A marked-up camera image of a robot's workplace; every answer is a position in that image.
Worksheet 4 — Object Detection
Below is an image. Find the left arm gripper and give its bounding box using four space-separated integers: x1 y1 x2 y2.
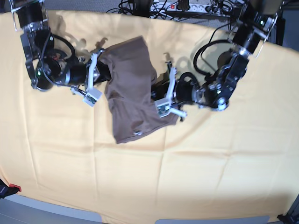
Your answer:
151 72 201 106

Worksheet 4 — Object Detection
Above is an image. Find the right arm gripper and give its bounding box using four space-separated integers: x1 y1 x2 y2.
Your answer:
66 57 111 86

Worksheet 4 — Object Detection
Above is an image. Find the brown T-shirt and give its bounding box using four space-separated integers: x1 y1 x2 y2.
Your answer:
100 36 178 144

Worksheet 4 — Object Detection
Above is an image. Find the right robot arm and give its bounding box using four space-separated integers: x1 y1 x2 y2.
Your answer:
10 0 111 97

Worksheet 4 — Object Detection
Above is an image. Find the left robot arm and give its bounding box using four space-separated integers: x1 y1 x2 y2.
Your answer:
151 0 283 117

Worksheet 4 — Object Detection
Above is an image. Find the white power strip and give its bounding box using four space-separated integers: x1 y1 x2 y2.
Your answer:
150 1 213 13

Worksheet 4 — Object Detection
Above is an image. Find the yellow table cloth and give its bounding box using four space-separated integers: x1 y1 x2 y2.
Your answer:
0 13 299 224

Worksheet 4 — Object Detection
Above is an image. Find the red black clamp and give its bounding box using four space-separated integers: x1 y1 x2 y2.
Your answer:
0 180 21 199

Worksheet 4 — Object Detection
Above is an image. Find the black clamp right corner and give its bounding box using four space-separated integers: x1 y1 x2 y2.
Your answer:
277 204 299 224

